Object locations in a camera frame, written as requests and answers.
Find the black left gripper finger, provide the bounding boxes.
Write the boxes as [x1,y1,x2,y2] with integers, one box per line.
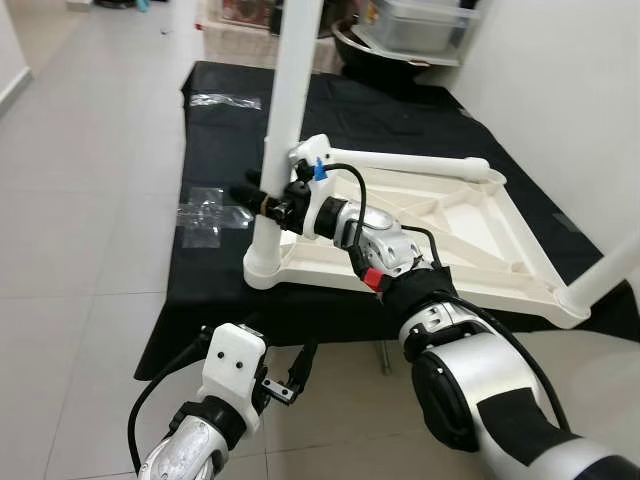
[290,342,321,389]

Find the clear tape cross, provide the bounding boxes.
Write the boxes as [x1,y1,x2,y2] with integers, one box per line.
[176,185,253,251]

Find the black tablecloth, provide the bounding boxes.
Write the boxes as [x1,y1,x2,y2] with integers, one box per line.
[133,60,640,381]

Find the beige woven bench cover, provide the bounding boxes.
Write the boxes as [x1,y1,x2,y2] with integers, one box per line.
[203,20,346,73]

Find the black round bowl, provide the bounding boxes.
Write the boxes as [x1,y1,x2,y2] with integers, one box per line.
[333,22,461,101]

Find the red picture box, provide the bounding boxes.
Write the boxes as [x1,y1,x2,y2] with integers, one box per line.
[220,0,276,29]

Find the white plastic table top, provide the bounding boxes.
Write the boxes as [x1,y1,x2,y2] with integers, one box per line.
[243,135,591,331]

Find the black bag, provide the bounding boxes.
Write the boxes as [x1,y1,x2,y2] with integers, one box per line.
[318,0,366,39]

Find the clear plastic storage box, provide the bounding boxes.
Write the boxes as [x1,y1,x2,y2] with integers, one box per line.
[360,0,479,63]

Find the black floor cleaning device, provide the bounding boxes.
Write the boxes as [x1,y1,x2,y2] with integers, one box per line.
[93,0,151,11]

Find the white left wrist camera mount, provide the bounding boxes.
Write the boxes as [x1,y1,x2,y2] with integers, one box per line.
[198,322,269,433]

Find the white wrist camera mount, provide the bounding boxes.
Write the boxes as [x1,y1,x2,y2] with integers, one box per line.
[288,133,348,241]
[198,322,269,433]

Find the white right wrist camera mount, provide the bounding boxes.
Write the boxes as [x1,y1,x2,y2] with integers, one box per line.
[288,133,348,241]

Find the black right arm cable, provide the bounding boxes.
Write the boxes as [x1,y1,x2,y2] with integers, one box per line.
[312,158,369,249]

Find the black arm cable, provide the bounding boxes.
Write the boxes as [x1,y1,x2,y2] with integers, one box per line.
[125,335,213,471]
[312,158,369,249]

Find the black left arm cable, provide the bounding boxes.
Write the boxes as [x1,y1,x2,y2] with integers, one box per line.
[125,335,213,471]

